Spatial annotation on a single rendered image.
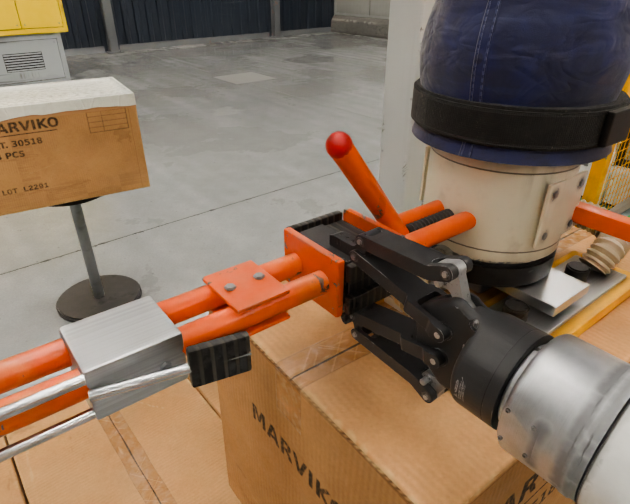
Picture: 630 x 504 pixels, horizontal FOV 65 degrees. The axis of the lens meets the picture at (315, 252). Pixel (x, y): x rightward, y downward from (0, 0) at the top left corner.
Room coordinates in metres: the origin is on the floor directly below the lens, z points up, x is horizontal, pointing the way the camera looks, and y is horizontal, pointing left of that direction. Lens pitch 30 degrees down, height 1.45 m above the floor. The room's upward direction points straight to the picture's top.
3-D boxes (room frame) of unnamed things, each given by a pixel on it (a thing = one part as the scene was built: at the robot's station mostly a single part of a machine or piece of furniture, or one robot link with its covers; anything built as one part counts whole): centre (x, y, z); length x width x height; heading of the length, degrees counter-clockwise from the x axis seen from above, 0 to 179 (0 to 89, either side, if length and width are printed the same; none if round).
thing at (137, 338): (0.28, 0.14, 1.20); 0.07 x 0.07 x 0.04; 38
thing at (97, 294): (2.03, 1.08, 0.31); 0.40 x 0.40 x 0.62
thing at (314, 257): (0.41, -0.03, 1.20); 0.10 x 0.08 x 0.06; 38
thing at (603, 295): (0.49, -0.28, 1.09); 0.34 x 0.10 x 0.05; 128
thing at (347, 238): (0.38, -0.03, 1.24); 0.05 x 0.01 x 0.03; 39
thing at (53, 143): (2.03, 1.08, 0.82); 0.60 x 0.40 x 0.40; 121
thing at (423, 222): (0.49, -0.13, 1.20); 0.07 x 0.02 x 0.02; 128
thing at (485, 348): (0.28, -0.12, 1.20); 0.09 x 0.07 x 0.08; 39
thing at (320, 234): (0.40, -0.02, 1.22); 0.07 x 0.03 x 0.01; 39
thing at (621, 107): (0.57, -0.23, 1.31); 0.23 x 0.23 x 0.04
